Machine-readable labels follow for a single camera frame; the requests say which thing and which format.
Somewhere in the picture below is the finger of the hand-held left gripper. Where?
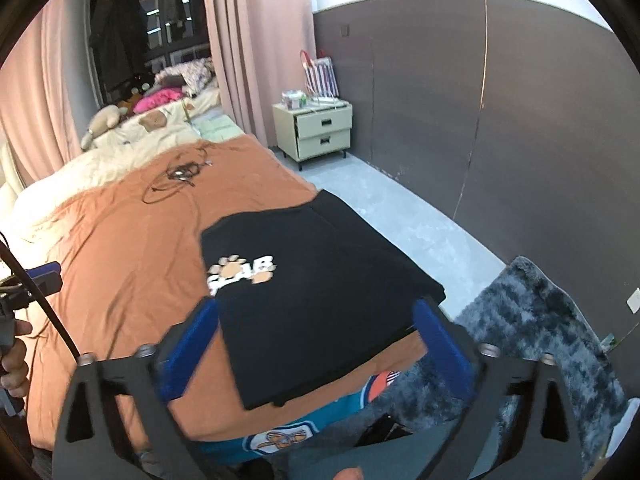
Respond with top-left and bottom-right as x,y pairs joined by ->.
22,261 -> 62,298

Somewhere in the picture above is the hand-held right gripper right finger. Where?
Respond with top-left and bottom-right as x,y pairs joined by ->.
411,296 -> 586,480

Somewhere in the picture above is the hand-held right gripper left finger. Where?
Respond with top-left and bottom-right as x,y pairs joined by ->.
52,296 -> 221,480

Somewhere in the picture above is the black bear-print T-shirt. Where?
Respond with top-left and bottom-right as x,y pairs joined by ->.
200,189 -> 446,411

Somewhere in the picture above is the person's left hand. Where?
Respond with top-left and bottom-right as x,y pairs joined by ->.
0,321 -> 33,401

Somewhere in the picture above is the orange blanket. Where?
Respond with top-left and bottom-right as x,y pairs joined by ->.
22,135 -> 426,453

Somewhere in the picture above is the grey shaggy rug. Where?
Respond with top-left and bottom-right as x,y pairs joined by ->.
350,256 -> 633,480

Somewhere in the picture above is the cream duvet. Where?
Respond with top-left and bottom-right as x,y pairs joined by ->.
0,125 -> 206,251

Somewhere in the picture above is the cream headboard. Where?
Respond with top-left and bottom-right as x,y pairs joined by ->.
0,140 -> 23,201

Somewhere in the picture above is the beige plush toy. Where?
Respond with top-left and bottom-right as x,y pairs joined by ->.
80,105 -> 128,151

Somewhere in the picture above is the cream bear-print bedding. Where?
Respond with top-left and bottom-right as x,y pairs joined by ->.
82,85 -> 221,148

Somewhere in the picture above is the pink curtain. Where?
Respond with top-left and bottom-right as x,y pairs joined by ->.
0,0 -> 96,171
202,0 -> 317,148

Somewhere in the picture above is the dark brown plush toy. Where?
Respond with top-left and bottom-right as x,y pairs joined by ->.
117,77 -> 156,106

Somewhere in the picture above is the pink pillow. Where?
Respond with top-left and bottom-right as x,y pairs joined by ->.
132,89 -> 186,113

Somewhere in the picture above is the pale green pillow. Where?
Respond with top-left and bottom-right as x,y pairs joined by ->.
192,114 -> 247,145

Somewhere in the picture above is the cream nightstand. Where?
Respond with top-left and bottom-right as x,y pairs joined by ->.
272,99 -> 353,171

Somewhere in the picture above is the dark hanging coat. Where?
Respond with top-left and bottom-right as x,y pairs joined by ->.
89,0 -> 148,106

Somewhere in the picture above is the floral cloth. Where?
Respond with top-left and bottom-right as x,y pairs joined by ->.
155,57 -> 217,96

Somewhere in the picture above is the striped paper bag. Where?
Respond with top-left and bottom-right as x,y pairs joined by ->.
299,50 -> 337,103

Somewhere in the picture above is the thick black gripper cable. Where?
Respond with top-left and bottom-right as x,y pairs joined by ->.
0,232 -> 83,361

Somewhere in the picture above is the thin black cable coil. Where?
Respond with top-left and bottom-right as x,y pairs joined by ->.
141,145 -> 216,206

